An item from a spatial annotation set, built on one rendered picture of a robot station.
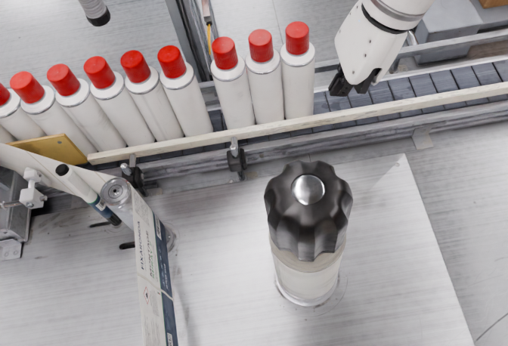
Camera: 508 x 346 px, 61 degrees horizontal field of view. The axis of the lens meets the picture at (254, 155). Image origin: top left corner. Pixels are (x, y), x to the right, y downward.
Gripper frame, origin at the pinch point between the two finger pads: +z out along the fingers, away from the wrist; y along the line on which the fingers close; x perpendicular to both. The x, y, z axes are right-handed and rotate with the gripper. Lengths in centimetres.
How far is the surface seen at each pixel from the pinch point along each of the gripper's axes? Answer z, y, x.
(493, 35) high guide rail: -10.6, -3.1, 23.5
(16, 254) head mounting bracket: 25, 17, -51
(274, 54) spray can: -6.1, 0.2, -13.7
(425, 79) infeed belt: 0.3, -2.6, 17.6
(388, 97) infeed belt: 2.9, -0.2, 10.5
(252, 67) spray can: -4.5, 1.6, -16.7
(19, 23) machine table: 34, -43, -59
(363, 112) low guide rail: 1.8, 4.2, 3.8
